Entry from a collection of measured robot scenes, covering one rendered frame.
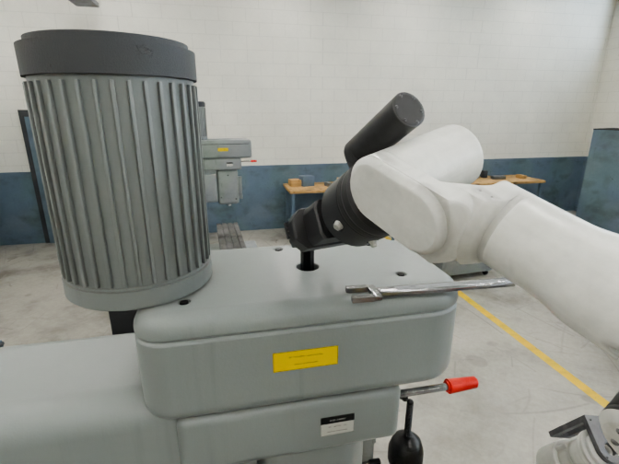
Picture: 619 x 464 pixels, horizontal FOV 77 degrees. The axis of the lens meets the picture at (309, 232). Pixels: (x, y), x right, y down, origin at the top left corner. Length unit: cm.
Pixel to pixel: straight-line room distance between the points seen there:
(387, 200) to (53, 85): 37
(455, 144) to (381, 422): 45
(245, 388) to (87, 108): 39
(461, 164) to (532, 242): 11
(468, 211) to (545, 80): 921
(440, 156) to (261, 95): 678
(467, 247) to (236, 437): 44
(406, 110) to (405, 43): 752
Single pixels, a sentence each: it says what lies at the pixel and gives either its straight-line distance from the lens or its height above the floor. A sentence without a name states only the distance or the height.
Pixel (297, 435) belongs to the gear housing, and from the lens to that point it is 65.
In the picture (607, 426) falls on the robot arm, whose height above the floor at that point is 194.
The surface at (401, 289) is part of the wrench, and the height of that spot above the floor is 190.
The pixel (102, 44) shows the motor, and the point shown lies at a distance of 49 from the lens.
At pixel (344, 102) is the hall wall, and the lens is 740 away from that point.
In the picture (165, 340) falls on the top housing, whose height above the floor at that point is 186.
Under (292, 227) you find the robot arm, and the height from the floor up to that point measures 199.
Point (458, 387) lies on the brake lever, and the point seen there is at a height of 170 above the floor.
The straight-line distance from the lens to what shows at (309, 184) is 682.
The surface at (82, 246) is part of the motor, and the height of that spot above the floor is 198.
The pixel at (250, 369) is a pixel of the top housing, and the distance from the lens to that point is 55.
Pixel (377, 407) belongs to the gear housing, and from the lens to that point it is 66.
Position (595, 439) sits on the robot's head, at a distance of 75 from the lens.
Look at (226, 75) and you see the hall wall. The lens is 710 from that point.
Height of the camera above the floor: 213
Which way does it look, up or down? 17 degrees down
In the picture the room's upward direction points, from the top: straight up
